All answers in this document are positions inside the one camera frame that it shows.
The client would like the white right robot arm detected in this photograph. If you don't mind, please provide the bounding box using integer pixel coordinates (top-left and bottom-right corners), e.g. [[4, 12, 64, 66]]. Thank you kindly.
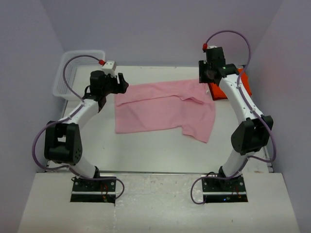
[[199, 44, 274, 191]]

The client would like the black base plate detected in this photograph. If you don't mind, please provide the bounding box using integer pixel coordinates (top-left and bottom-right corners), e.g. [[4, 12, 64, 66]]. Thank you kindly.
[[202, 172, 248, 203], [70, 177, 116, 204]]

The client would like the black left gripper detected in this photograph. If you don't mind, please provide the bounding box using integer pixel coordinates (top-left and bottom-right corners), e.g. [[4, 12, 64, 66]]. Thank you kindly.
[[101, 72, 128, 96]]

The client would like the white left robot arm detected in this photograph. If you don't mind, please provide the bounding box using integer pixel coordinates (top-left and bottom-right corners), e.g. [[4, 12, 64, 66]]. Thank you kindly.
[[44, 70, 129, 191]]

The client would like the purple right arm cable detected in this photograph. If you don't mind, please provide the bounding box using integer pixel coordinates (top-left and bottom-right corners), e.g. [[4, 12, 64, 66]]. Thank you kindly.
[[202, 30, 277, 163]]

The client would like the orange folded t shirt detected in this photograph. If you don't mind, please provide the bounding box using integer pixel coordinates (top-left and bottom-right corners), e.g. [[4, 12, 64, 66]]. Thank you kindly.
[[208, 73, 252, 101]]

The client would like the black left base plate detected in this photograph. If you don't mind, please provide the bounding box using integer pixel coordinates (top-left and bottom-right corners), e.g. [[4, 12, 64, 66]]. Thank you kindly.
[[70, 177, 116, 204]]

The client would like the white plastic basket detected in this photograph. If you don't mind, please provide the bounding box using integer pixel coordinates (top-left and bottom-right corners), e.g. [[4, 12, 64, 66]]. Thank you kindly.
[[52, 50, 105, 101]]

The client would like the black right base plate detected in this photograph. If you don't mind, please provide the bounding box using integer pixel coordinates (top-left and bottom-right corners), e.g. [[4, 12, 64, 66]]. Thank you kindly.
[[202, 172, 248, 203]]

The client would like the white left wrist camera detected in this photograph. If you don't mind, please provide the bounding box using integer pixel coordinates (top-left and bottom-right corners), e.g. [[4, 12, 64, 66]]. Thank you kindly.
[[102, 61, 117, 76]]

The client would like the pink t shirt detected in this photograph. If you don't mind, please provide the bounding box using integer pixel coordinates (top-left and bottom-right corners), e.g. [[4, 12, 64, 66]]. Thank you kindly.
[[115, 80, 216, 143]]

